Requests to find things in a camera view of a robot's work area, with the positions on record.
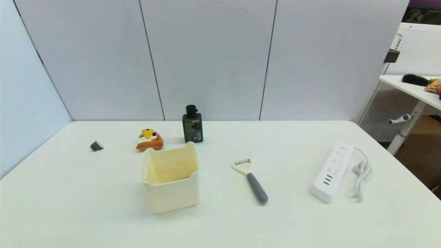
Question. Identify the dark bottle with black cap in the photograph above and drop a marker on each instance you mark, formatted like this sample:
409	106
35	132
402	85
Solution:
192	129

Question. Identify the orange toy cake slice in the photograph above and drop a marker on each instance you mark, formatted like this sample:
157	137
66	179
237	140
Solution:
150	142

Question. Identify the cream plastic storage bin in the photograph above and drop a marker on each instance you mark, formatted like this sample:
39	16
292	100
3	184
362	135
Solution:
172	193

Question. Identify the white power strip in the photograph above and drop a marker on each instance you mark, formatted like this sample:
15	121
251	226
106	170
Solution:
331	172

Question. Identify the small black box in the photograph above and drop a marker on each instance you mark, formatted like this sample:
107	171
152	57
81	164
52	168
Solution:
391	55

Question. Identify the white side table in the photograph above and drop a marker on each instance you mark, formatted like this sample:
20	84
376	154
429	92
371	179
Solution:
413	90

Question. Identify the black furry brush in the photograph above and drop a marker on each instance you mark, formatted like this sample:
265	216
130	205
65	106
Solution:
415	80

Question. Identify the white pegboard panel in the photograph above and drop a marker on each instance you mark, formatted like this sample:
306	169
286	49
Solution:
418	51

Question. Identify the orange snack packet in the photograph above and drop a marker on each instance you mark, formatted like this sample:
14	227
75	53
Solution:
434	86

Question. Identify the dark background screen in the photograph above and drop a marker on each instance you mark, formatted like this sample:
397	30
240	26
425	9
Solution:
423	12

